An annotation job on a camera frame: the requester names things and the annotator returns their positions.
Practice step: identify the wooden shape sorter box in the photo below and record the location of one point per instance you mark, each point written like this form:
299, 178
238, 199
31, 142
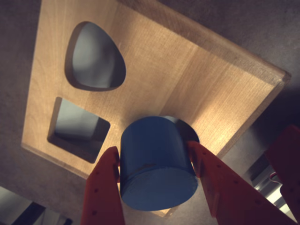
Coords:
175, 70

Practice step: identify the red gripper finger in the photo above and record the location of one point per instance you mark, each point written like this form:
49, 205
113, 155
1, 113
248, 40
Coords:
103, 194
232, 201

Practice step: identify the blue cylinder block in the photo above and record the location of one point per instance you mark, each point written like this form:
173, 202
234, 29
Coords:
157, 164

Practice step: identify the red robot arm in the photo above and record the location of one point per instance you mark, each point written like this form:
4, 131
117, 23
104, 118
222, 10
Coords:
288, 152

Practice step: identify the aluminium profile rail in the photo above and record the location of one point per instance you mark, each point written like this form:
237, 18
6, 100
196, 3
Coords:
262, 187

